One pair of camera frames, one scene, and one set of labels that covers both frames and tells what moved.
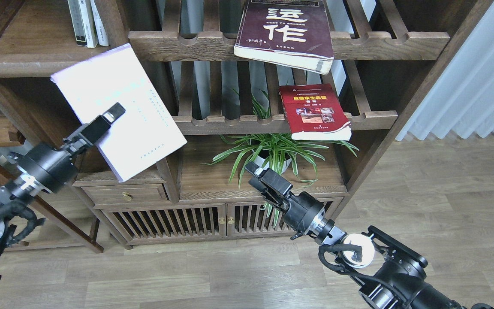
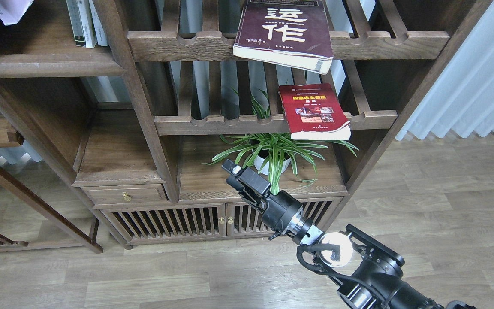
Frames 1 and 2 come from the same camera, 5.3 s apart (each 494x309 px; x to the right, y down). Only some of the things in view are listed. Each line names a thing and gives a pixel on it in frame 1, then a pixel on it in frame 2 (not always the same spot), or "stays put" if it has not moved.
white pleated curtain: [479, 88] stays put
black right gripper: [300, 209] → [278, 209]
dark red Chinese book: [293, 33] stays put
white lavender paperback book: [146, 132] → [10, 12]
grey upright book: [77, 22] stays put
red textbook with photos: [314, 112] stays put
